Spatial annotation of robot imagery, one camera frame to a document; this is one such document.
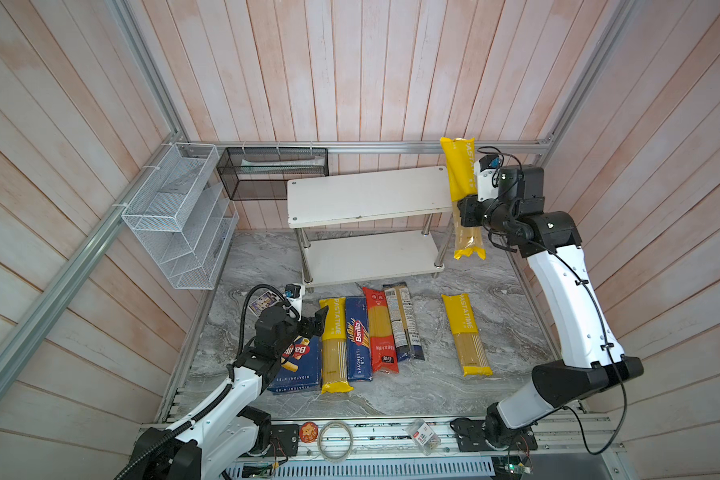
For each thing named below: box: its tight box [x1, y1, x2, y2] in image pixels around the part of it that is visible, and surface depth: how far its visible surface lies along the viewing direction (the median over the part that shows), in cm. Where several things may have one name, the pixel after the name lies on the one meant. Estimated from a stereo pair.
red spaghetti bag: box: [362, 287, 399, 373], surface depth 90 cm
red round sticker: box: [300, 421, 319, 444], surface depth 76 cm
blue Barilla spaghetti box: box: [346, 296, 373, 382], surface depth 88 cm
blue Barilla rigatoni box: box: [267, 335, 322, 393], surface depth 81 cm
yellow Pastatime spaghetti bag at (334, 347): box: [319, 297, 354, 394], surface depth 87 cm
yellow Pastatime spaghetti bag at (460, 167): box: [440, 137, 486, 260], surface depth 69 cm
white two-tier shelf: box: [287, 166, 454, 288], surface depth 87 cm
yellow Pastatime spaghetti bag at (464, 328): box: [441, 293, 493, 377], surface depth 92 cm
